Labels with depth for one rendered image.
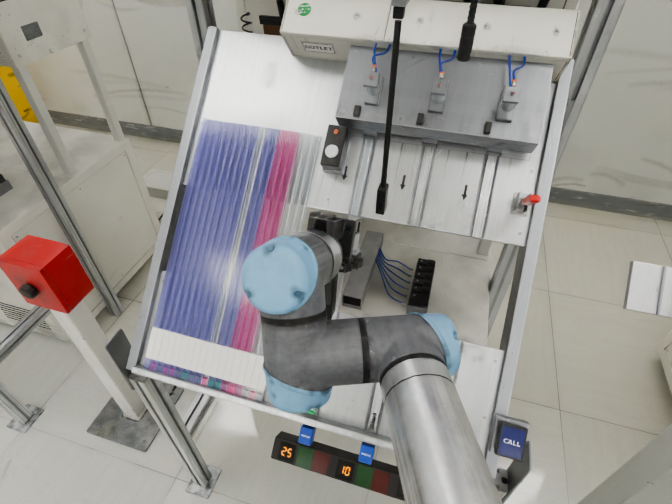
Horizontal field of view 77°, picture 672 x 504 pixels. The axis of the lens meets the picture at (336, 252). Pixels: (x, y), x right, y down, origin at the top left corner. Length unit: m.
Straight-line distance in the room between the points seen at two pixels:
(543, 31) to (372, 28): 0.27
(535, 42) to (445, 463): 0.64
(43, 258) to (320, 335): 0.84
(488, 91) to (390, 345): 0.48
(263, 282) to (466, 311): 0.76
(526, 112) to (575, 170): 1.92
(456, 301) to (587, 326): 1.06
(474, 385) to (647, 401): 1.28
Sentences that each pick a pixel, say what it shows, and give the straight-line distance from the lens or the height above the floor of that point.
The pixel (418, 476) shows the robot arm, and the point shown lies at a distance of 0.39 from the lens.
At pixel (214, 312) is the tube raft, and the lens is 0.84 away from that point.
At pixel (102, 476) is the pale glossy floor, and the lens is 1.71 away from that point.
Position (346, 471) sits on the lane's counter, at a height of 0.66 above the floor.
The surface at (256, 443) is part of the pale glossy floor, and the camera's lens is 1.59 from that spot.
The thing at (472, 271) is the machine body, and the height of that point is 0.62.
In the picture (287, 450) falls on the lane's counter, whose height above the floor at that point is 0.66.
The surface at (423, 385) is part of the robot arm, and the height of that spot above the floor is 1.09.
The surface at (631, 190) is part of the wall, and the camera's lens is 2.80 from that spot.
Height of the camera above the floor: 1.45
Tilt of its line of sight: 43 degrees down
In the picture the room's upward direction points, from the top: straight up
